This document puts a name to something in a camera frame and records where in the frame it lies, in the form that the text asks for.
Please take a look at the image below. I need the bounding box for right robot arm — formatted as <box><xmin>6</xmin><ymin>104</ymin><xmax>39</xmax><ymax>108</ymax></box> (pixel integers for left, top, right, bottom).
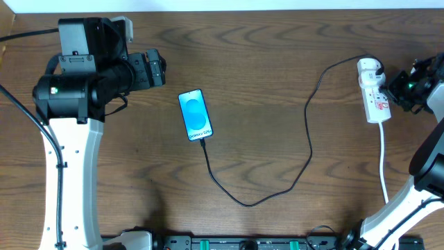
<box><xmin>340</xmin><ymin>53</ymin><xmax>443</xmax><ymax>249</ymax></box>

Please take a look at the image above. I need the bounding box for black USB charging cable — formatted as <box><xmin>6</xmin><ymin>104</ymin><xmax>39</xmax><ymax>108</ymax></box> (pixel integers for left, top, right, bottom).
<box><xmin>198</xmin><ymin>53</ymin><xmax>385</xmax><ymax>208</ymax></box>

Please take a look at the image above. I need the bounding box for Samsung Galaxy smartphone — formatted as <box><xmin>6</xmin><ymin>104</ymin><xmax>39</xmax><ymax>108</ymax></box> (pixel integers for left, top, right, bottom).
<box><xmin>178</xmin><ymin>89</ymin><xmax>214</xmax><ymax>142</ymax></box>

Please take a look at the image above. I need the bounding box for white charger plug adapter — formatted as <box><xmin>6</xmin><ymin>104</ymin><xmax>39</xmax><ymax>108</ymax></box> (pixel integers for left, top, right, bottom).
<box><xmin>357</xmin><ymin>58</ymin><xmax>386</xmax><ymax>89</ymax></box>

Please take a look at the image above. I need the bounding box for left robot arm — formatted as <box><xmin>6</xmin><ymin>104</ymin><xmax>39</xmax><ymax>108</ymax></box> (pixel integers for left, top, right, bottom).
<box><xmin>33</xmin><ymin>16</ymin><xmax>167</xmax><ymax>250</ymax></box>

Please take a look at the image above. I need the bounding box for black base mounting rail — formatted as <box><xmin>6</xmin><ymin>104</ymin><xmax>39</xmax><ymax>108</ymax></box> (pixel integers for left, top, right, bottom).
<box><xmin>103</xmin><ymin>235</ymin><xmax>425</xmax><ymax>250</ymax></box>

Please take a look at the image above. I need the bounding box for white power strip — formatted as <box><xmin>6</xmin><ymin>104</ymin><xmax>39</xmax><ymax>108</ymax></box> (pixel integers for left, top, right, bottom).
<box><xmin>358</xmin><ymin>76</ymin><xmax>391</xmax><ymax>124</ymax></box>

